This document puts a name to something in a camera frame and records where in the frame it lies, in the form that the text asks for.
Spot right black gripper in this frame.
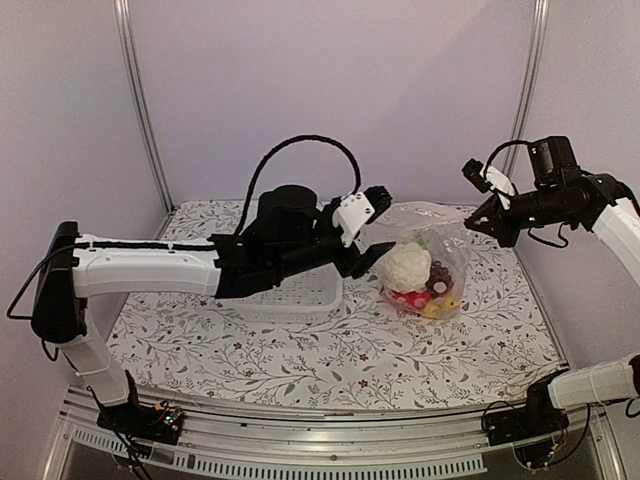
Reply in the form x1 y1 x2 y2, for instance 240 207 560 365
466 184 576 247

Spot white toy cauliflower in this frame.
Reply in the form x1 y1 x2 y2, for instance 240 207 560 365
376 242 432 293

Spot clear zip top bag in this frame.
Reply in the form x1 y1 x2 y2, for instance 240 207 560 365
364 201 472 320

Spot red toy bell pepper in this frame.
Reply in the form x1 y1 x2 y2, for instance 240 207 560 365
391 291 432 311

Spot white plastic basket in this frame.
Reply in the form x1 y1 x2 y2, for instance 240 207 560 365
220 266 343 324

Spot dark purple toy grapes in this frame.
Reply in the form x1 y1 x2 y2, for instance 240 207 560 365
425 261 454 296

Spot yellow toy corn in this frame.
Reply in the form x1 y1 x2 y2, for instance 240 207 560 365
422 295 460 320

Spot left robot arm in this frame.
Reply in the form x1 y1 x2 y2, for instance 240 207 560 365
23 185 392 434

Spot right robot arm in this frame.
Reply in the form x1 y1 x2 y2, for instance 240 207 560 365
462 135 639 436

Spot floral table mat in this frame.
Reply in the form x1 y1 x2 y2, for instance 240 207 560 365
97 199 564 411

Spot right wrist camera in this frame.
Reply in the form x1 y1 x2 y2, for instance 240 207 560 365
462 159 517 210

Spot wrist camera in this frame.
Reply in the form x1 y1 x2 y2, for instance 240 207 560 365
331 186 392 248
462 159 517 210

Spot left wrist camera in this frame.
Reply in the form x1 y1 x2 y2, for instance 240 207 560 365
331 186 392 248

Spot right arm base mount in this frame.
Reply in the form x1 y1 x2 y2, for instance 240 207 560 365
480 396 569 446

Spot right aluminium frame post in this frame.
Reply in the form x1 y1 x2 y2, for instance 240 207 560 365
510 0 550 140

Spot aluminium frame post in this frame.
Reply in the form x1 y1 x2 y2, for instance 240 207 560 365
114 0 175 214
510 0 550 140

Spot front aluminium rail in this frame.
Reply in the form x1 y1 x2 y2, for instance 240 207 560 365
42 387 631 479

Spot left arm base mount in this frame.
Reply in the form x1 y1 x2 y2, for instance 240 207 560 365
97 399 184 446

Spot left aluminium frame post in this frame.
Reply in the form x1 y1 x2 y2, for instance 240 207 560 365
114 0 175 214

